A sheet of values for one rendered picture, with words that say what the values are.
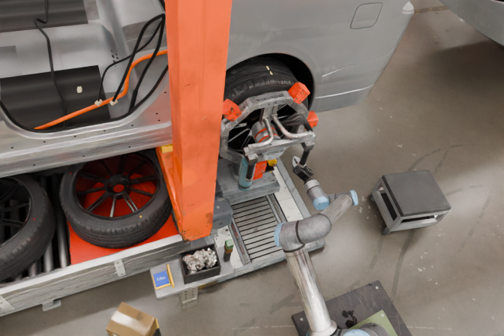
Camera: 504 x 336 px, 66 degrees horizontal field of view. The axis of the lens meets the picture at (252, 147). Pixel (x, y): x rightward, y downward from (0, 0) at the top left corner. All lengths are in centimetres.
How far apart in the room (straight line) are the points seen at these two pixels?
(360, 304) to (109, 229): 150
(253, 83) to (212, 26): 95
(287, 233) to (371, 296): 85
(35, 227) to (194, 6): 168
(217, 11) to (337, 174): 238
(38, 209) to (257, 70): 145
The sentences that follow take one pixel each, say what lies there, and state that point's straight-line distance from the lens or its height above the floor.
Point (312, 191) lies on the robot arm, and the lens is 235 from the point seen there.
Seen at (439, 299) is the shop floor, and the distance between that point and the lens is 314.
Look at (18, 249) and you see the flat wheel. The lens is 244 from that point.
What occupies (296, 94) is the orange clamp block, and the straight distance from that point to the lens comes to 217.
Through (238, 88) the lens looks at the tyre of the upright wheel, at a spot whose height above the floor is 114.
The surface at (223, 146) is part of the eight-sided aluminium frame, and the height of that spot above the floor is 82.
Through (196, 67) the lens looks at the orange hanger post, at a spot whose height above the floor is 174.
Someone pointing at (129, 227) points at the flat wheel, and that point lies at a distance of 234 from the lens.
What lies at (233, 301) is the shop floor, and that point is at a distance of 268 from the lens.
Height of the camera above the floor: 254
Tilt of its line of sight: 50 degrees down
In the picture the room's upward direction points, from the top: 11 degrees clockwise
